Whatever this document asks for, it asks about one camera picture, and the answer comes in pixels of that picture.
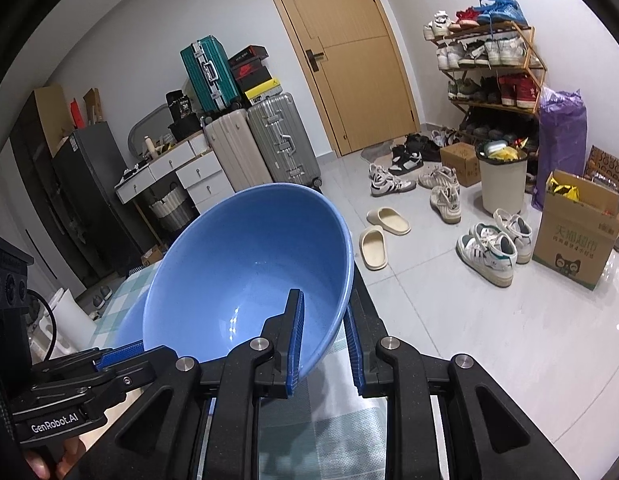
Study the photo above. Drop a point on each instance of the red shoe box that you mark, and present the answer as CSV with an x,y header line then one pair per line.
x,y
250,71

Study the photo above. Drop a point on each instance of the beige suitcase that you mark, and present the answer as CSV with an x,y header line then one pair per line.
x,y
234,150

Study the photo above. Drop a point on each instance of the black white high-top sneaker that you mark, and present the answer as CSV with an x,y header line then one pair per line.
x,y
407,160

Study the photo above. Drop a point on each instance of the small cardboard box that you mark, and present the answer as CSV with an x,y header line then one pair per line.
x,y
459,165

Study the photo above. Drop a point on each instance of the blue bowl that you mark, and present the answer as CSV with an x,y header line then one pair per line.
x,y
129,325
239,260

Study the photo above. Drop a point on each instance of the cream bottle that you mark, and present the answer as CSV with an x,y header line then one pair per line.
x,y
150,147

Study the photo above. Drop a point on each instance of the wooden shoe rack with shoes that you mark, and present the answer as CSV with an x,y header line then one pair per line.
x,y
509,50

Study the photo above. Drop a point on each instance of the white green sneaker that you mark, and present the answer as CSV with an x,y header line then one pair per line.
x,y
514,235
487,255

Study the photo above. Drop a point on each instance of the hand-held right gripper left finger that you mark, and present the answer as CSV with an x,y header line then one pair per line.
x,y
295,345

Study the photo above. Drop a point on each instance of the flat cardboard box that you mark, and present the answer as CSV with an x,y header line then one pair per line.
x,y
51,115

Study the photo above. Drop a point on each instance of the wooden door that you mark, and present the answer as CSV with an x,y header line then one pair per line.
x,y
339,10

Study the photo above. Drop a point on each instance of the checkered tablecloth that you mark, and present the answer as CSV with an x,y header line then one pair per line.
x,y
329,435

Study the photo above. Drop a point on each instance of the black yellow shoe box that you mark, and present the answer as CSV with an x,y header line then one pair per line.
x,y
262,89

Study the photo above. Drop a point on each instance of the black refrigerator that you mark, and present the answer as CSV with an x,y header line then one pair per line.
x,y
94,200

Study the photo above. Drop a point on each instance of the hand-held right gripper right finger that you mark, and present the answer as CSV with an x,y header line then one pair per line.
x,y
353,350

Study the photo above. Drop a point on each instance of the purple plastic bag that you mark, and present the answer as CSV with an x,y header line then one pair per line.
x,y
562,135

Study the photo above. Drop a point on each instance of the cardboard box with cat print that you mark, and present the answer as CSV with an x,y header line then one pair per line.
x,y
574,240

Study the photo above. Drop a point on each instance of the white trash bin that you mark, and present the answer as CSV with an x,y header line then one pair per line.
x,y
502,185

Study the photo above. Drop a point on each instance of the person's left hand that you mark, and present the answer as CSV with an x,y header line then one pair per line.
x,y
39,465

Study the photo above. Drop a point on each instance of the woven basket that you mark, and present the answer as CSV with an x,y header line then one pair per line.
x,y
172,210

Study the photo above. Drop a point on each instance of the beige slipper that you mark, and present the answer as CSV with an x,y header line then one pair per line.
x,y
389,220
372,250

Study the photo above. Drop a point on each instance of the white black striped sneaker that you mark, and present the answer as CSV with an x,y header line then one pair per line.
x,y
384,172
394,186

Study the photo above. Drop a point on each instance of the silver suitcase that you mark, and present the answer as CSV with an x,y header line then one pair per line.
x,y
279,135

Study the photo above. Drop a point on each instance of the white electric kettle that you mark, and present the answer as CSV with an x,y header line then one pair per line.
x,y
69,320

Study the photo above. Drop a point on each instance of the teal suitcase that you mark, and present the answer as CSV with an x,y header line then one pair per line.
x,y
209,72

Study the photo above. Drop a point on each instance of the dark tall cabinet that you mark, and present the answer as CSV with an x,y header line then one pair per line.
x,y
31,185

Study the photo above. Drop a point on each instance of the brown patterned box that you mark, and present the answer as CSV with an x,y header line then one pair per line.
x,y
609,170

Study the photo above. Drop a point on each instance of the white grey sneaker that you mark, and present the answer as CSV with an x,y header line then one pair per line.
x,y
445,205
437,177

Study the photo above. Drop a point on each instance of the black paper bag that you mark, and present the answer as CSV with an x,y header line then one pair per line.
x,y
178,102

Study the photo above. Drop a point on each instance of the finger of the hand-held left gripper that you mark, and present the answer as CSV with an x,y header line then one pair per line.
x,y
127,379
121,353

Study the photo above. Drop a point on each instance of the white drawer desk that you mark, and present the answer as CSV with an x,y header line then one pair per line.
x,y
204,172

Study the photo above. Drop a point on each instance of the oval grey mirror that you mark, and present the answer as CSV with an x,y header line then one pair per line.
x,y
142,127

